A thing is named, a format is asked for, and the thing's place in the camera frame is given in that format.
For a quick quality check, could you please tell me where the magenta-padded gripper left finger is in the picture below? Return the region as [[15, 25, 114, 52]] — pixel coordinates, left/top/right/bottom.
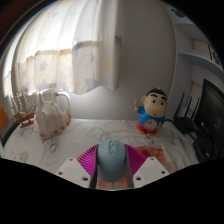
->
[[55, 143, 100, 190]]

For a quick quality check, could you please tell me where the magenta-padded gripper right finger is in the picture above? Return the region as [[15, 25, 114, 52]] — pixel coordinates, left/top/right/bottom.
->
[[124, 143, 171, 189]]

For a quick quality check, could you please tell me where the light blue computer mouse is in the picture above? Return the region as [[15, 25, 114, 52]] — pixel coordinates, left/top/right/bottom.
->
[[95, 139, 128, 183]]

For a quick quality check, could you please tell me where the white printed tablecloth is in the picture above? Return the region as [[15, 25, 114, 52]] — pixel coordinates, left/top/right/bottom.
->
[[0, 118, 201, 188]]

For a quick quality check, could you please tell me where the cartoon boy figurine clock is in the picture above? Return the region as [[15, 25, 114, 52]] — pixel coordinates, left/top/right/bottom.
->
[[133, 87, 170, 136]]

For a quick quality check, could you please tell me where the large white conch shell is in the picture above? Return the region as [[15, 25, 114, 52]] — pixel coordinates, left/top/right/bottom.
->
[[35, 87, 72, 140]]

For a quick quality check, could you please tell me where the black router with antennas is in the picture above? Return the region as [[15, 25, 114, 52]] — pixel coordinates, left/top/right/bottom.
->
[[172, 92, 202, 135]]

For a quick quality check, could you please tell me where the black box device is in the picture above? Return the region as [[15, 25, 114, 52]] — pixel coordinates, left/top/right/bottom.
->
[[193, 133, 218, 164]]

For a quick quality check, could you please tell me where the black computer monitor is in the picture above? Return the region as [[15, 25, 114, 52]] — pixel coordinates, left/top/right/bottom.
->
[[194, 78, 224, 158]]

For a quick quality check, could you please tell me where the orange wooden chair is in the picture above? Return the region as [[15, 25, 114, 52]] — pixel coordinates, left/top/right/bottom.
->
[[0, 105, 10, 133]]

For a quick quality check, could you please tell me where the white star-print curtain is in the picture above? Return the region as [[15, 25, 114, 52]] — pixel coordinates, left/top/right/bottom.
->
[[3, 0, 123, 98]]

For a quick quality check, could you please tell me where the white wall shelf unit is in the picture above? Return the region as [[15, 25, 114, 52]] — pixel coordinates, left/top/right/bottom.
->
[[173, 6, 224, 73]]

